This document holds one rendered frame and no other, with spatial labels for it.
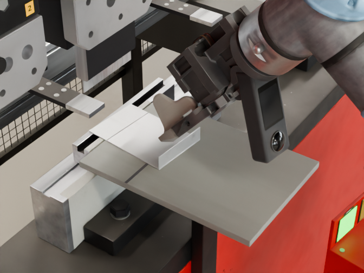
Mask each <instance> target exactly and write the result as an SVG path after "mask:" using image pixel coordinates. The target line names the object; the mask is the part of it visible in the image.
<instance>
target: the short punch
mask: <svg viewBox="0 0 364 273"><path fill-rule="evenodd" d="M135 47H136V45H135V20H134V21H133V22H131V23H130V24H128V25H126V26H125V27H123V28H122V29H120V30H119V31H117V32H116V33H114V34H113V35H112V36H110V37H109V38H107V39H105V40H104V41H102V42H101V43H99V44H98V45H96V46H95V47H94V48H92V49H91V50H86V49H83V48H80V47H78V46H74V55H75V65H76V76H77V77H78V78H79V79H81V80H82V86H83V93H85V92H86V91H88V90H89V89H91V88H92V87H93V86H95V85H96V84H97V83H99V82H100V81H102V80H103V79H104V78H106V77H107V76H108V75H110V74H111V73H113V72H114V71H116V70H117V69H119V68H120V67H121V66H123V65H124V64H125V63H127V62H128V61H129V60H131V50H133V49H134V48H135Z"/></svg>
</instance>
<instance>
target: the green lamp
mask: <svg viewBox="0 0 364 273"><path fill-rule="evenodd" d="M356 209H357V206H356V207H355V208H353V209H352V210H351V211H350V212H349V213H348V214H347V215H346V216H345V217H343V218H342V219H341V220H340V226H339V232H338V237H337V242H338V241H339V240H340V239H341V238H342V237H343V236H344V235H345V234H346V233H347V232H348V231H350V230H351V229H352V228H353V227H354V221H355V215H356Z"/></svg>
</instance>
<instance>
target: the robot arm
mask: <svg viewBox="0 0 364 273"><path fill-rule="evenodd" d="M202 37H203V38H202ZM199 38H200V39H199ZM197 39H199V41H197V42H195V41H196V40H197ZM311 55H314V56H315V58H316V59H317V60H318V61H319V63H320V64H321V65H322V66H323V68H324V69H325V70H326V71H327V72H328V73H329V75H330V76H331V77H332V78H333V79H334V81H335V82H336V83H337V84H338V85H339V86H340V88H341V89H342V90H343V91H344V93H345V94H346V95H347V96H348V97H349V99H350V100H351V101H352V103H353V104H354V105H355V106H356V107H357V109H358V110H359V111H360V112H361V116H362V117H363V118H364V0H265V1H264V2H263V3H262V4H261V5H259V6H258V7H257V8H256V9H255V10H254V11H252V12H251V13H250V11H249V10H248V9H247V7H246V6H245V5H244V6H242V7H241V8H239V9H238V10H236V11H235V12H233V13H231V14H229V15H227V16H226V17H224V18H223V19H222V20H221V21H220V22H219V25H218V26H217V27H216V28H215V29H214V30H212V31H211V32H210V33H204V34H203V35H201V36H199V37H197V38H196V39H195V40H194V41H193V42H192V45H191V46H189V47H188V48H186V49H185V50H184V51H183V52H182V53H181V54H180V55H179V56H177V57H176V58H175V59H174V60H173V61H172V62H171V63H170V64H169V65H168V66H167V69H168V70H169V71H170V73H171V74H172V75H173V77H174V78H175V81H176V83H177V84H178V86H179V87H180V88H181V90H182V91H183V92H184V94H185V93H187V92H190V94H191V95H192V96H193V97H190V96H183V97H182V98H181V99H179V100H177V101H174V100H172V99H170V98H169V97H167V96H166V95H164V94H162V93H158V94H156V95H155V96H154V98H153V105H154V107H155V110H156V111H157V113H158V116H159V118H160V120H161V123H162V125H163V127H164V134H162V135H161V136H160V137H158V139H159V140H160V141H161V142H174V141H175V140H177V139H178V138H179V137H180V136H182V135H183V134H185V133H186V132H187V131H189V130H190V129H191V128H193V127H194V126H195V125H197V124H199V123H200V122H201V121H203V120H204V119H206V118H207V117H208V116H210V117H211V118H212V117H214V116H215V115H217V114H218V113H219V112H221V111H222V110H224V109H225V108H226V107H227V106H229V105H231V104H233V103H234V102H235V101H236V100H239V101H240V100H242V106H243V111H244V117H245V122H246V128H247V132H248V137H249V143H250V148H251V154H252V158H253V160H254V161H258V162H262V163H266V164H267V163H269V162H271V161H272V160H274V159H275V158H276V157H277V156H279V155H280V154H282V153H283V152H284V151H286V150H287V149H288V148H289V138H288V132H287V126H286V121H285V115H284V109H283V102H282V96H281V90H280V83H279V79H278V76H280V75H283V74H285V73H287V72H288V71H290V70H291V69H293V68H294V67H295V66H297V65H298V64H300V63H301V62H303V61H304V60H305V59H307V58H308V57H310V56H311ZM198 103H201V105H200V106H199V107H198ZM190 110H192V112H191V113H189V114H188V115H187V116H183V115H184V114H186V113H187V112H188V111H190Z"/></svg>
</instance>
